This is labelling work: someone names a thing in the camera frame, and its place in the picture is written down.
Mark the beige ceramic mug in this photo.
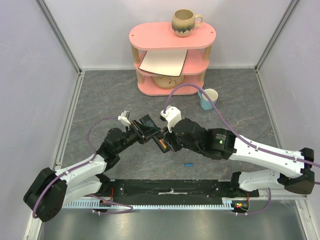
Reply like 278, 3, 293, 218
171, 9, 204, 37

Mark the white square plate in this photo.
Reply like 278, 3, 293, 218
138, 49, 188, 77

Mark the black remote control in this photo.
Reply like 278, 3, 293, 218
139, 114, 170, 153

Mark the light blue mug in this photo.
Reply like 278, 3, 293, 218
198, 88, 219, 111

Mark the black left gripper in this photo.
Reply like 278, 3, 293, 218
115, 119, 161, 154

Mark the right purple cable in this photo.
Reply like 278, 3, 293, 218
163, 83, 320, 216

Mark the pink three-tier shelf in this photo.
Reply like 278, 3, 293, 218
129, 22, 216, 96

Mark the white cable duct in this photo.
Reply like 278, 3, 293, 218
63, 197, 248, 211

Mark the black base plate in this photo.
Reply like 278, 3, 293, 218
95, 179, 260, 205

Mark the orange battery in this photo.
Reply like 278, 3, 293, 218
159, 139, 167, 149

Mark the beige bird-painted bowl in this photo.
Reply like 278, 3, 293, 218
151, 75, 185, 89

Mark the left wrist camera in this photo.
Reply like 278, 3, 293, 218
117, 110, 131, 127

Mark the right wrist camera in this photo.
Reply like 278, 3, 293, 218
160, 105, 182, 133

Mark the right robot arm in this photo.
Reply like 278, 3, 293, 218
163, 118, 315, 197

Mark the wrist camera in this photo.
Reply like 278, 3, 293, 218
117, 110, 131, 127
160, 105, 182, 133

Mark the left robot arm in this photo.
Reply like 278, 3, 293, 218
23, 120, 161, 222

